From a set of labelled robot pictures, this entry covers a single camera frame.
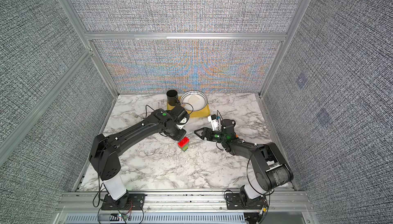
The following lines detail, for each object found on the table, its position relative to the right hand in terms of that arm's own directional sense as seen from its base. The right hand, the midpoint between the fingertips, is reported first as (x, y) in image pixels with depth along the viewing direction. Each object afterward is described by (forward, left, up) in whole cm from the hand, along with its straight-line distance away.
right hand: (198, 129), depth 86 cm
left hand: (-5, +8, +1) cm, 9 cm away
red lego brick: (-7, +8, -2) cm, 11 cm away
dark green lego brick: (-7, +8, -10) cm, 14 cm away
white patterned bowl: (+32, +3, -12) cm, 35 cm away
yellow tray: (+20, -5, -12) cm, 23 cm away
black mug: (+29, +18, -6) cm, 35 cm away
